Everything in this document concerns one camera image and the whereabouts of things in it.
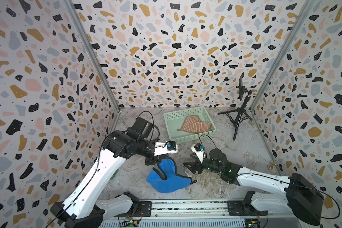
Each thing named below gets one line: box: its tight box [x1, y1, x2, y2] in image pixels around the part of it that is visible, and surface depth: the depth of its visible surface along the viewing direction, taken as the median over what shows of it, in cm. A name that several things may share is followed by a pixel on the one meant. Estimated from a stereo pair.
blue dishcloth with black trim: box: [146, 155, 197, 193], surface depth 66 cm
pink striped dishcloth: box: [176, 114, 213, 134], surface depth 111 cm
